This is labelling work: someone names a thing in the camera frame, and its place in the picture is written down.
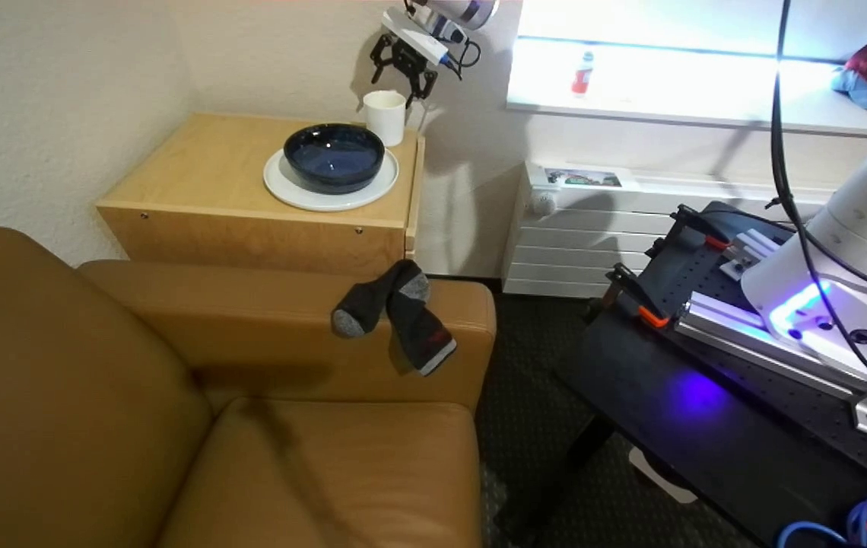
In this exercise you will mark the dark blue ceramic bowl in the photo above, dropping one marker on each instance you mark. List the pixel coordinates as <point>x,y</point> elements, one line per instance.
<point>334,154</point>

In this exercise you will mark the white wall heater unit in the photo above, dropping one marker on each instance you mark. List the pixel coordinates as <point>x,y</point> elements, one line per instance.
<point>593,238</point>

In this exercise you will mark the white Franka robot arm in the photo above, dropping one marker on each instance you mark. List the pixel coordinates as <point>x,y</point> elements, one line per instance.
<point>859,243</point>

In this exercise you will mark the light wooden nightstand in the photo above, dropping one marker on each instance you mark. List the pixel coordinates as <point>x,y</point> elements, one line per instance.
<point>209,193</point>

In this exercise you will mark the aluminium mounting rail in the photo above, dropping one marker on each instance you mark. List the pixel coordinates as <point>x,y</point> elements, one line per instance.
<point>747,338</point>

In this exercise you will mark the white round plate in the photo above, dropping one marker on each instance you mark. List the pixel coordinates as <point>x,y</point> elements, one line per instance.
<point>296,193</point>

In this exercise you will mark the brown leather armchair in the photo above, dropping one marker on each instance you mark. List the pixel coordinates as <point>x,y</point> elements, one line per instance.
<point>98,428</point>

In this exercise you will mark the white paper sheet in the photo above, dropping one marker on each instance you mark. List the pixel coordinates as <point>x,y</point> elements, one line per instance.
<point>662,475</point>

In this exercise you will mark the grey sock orange stripe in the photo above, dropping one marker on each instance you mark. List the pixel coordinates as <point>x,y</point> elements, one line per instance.
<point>420,331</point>

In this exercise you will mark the black robot table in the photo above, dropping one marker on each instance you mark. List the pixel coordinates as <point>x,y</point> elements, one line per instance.
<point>717,428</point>

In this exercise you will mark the white windowsill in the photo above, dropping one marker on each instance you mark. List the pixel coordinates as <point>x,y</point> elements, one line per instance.
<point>695,94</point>

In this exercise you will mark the small bottle red label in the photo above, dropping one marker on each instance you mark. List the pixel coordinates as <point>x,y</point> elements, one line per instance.
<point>583,75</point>

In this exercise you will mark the white ceramic mug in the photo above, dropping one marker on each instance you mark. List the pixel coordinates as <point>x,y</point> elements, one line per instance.
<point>383,116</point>

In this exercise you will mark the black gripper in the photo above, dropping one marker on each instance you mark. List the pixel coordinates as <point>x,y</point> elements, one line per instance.
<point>414,62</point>

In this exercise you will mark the dark grey sock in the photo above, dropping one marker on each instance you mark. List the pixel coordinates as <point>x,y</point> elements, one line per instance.
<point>361,305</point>

